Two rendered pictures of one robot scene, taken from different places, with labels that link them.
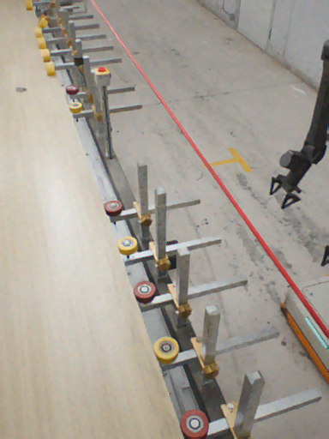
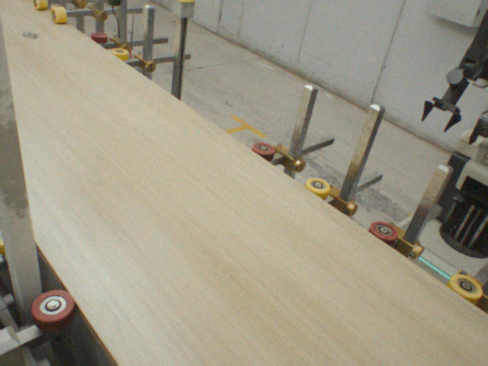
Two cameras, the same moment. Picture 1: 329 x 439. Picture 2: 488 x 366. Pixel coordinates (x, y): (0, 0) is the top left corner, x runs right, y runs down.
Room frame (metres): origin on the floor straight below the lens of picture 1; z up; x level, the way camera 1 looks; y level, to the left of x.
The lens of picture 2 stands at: (0.37, 0.92, 1.64)
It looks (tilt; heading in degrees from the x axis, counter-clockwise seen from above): 34 degrees down; 330
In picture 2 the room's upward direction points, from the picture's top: 11 degrees clockwise
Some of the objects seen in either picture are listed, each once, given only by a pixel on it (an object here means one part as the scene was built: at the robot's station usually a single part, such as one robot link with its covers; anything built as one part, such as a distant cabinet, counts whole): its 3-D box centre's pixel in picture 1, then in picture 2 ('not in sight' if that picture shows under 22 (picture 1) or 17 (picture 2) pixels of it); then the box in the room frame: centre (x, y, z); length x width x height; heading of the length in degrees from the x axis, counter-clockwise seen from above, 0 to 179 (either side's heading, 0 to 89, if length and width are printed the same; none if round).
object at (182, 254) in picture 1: (182, 295); (413, 232); (1.03, -0.07, 0.87); 0.04 x 0.04 x 0.48; 18
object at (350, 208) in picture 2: (158, 255); (338, 200); (1.29, 0.02, 0.81); 0.14 x 0.06 x 0.05; 18
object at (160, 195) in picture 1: (160, 237); (354, 172); (1.26, 0.01, 0.94); 0.04 x 0.04 x 0.48; 18
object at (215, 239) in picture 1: (173, 249); (345, 192); (1.32, -0.04, 0.80); 0.43 x 0.03 x 0.04; 108
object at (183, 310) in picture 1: (179, 300); (400, 241); (1.05, -0.06, 0.81); 0.14 x 0.06 x 0.05; 18
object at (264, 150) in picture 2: (113, 213); (261, 161); (1.50, 0.23, 0.85); 0.08 x 0.08 x 0.11
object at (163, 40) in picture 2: (102, 92); (133, 43); (2.75, 0.41, 0.84); 0.43 x 0.03 x 0.04; 108
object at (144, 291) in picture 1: (145, 297); (378, 243); (1.02, 0.07, 0.85); 0.08 x 0.08 x 0.11
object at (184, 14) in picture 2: (102, 77); (183, 8); (2.20, 0.32, 1.18); 0.07 x 0.07 x 0.08; 18
